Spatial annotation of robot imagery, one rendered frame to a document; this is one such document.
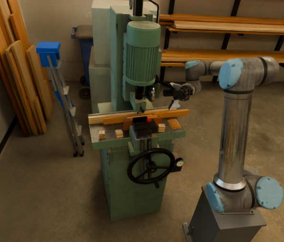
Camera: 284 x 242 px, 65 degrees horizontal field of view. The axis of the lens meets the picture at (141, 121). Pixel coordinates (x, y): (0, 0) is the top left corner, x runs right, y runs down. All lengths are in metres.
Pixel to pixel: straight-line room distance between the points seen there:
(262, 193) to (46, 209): 1.67
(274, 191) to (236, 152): 0.31
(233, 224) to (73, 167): 1.58
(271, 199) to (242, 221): 0.37
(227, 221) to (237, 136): 0.67
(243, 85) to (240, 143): 0.26
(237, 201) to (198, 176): 1.27
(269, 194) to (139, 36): 0.97
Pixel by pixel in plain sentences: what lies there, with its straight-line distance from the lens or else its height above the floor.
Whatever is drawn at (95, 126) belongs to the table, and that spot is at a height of 0.90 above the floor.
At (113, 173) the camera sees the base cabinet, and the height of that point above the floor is 0.60.
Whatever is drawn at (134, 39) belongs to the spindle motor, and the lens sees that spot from 1.17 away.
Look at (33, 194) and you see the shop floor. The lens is 2.31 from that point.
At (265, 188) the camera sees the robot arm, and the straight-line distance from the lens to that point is 1.25.
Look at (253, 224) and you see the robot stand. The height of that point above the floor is 0.55.
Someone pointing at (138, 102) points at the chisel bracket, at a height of 1.07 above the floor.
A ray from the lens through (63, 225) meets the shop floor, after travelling 2.07.
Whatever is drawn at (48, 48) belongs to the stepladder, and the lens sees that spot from 1.95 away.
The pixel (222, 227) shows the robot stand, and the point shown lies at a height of 0.55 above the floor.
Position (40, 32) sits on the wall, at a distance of 3.79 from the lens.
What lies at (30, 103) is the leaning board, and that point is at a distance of 2.72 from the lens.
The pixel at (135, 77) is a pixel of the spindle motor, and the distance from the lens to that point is 1.24.
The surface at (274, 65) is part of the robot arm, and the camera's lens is 1.02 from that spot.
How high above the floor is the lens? 1.78
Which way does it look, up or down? 37 degrees down
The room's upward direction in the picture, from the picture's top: 5 degrees clockwise
